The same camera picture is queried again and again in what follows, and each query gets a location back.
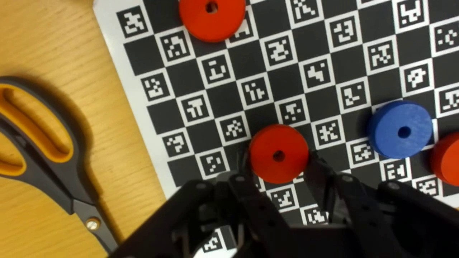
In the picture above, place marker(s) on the blue disc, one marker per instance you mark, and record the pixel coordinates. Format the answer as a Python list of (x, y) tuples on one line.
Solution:
[(400, 129)]

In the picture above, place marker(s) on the orange handled scissors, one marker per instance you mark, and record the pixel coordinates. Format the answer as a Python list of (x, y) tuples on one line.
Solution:
[(55, 171)]

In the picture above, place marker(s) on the orange disc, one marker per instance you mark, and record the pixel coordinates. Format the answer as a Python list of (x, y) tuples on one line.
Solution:
[(211, 20), (278, 153), (445, 159)]

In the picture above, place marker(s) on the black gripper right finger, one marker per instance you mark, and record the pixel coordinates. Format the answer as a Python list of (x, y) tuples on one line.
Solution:
[(349, 203)]

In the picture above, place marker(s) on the checkered marker board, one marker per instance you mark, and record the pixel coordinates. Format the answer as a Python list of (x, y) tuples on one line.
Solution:
[(318, 66)]

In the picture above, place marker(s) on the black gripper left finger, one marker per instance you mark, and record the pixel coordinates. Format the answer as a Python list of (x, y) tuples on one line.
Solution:
[(257, 226)]

